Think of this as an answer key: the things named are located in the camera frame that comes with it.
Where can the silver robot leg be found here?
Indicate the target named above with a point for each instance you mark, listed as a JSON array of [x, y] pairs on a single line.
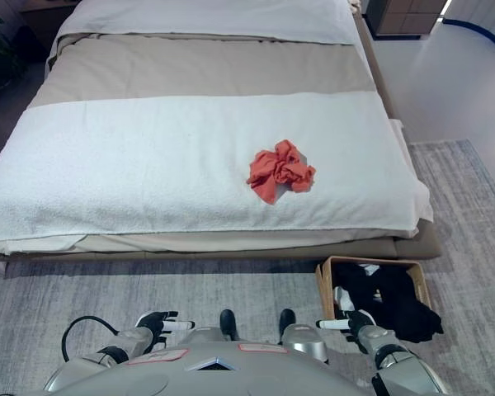
[[227, 321], [305, 340]]

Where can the blue curved bar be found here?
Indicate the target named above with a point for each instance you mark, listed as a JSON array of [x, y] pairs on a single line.
[[480, 31]]

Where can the brown bed frame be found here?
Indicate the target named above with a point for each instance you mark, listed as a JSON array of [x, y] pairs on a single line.
[[416, 243]]

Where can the silver robot torso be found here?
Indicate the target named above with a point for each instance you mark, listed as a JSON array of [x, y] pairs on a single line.
[[214, 375]]

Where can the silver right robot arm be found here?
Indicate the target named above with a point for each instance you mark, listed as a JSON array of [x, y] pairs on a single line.
[[400, 363]]

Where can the white terry bed towel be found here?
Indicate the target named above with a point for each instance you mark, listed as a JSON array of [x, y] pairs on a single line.
[[148, 165]]

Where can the dark wooden nightstand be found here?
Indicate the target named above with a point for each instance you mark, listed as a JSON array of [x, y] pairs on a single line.
[[45, 16]]

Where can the white garment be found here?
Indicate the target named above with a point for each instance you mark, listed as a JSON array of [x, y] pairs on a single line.
[[345, 298]]

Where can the beige bed duvet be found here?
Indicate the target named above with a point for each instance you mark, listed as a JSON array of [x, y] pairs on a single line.
[[210, 66]]

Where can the black clothes pile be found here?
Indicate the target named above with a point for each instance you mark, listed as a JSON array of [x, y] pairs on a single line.
[[400, 301]]

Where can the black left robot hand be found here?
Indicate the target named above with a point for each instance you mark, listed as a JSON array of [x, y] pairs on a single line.
[[154, 323]]

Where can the red cloth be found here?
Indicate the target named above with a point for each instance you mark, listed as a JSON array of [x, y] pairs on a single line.
[[278, 169]]

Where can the brown wooden cabinet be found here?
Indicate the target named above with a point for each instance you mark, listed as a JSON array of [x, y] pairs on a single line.
[[404, 16]]

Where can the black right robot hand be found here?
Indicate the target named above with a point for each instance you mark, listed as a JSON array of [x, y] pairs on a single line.
[[359, 321]]

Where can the wooden laundry basket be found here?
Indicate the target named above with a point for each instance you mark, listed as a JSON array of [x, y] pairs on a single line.
[[323, 284]]

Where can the silver right robot leg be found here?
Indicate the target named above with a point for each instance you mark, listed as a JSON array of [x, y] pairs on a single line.
[[305, 340]]

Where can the silver left robot leg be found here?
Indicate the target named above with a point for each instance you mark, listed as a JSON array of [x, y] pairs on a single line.
[[227, 321]]

